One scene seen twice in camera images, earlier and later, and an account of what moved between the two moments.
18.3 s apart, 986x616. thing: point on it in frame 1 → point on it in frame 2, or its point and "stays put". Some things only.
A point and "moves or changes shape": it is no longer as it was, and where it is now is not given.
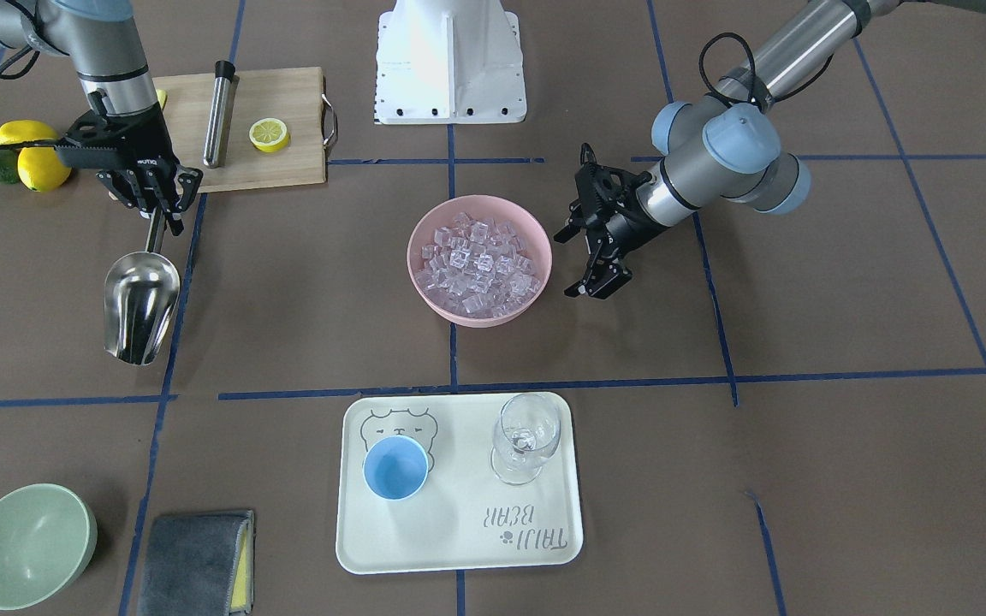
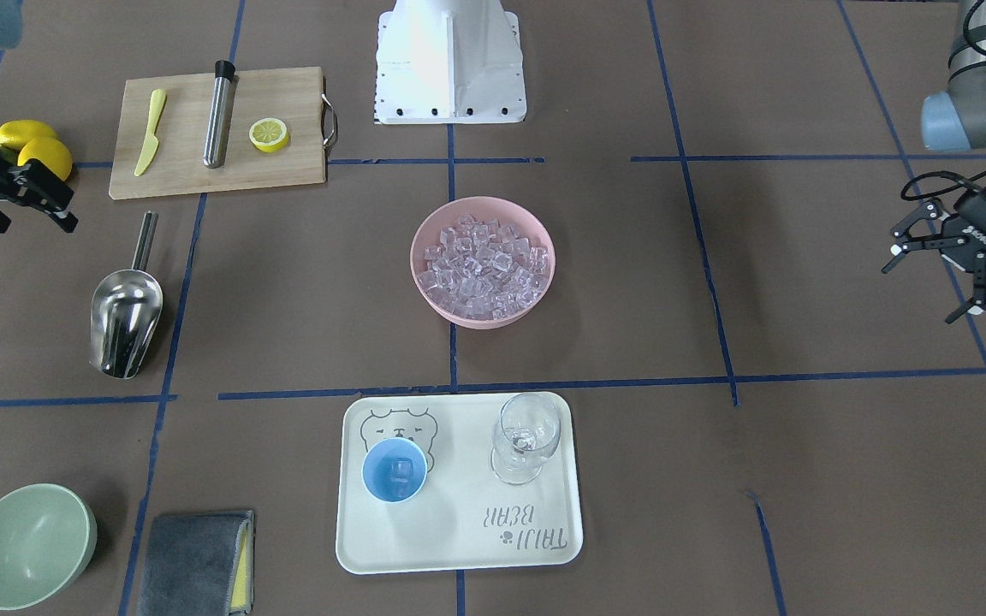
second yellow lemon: (21, 131) stays put
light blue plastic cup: (395, 467) stays put
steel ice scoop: (141, 297) moves or changes shape
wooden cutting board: (294, 96) stays put
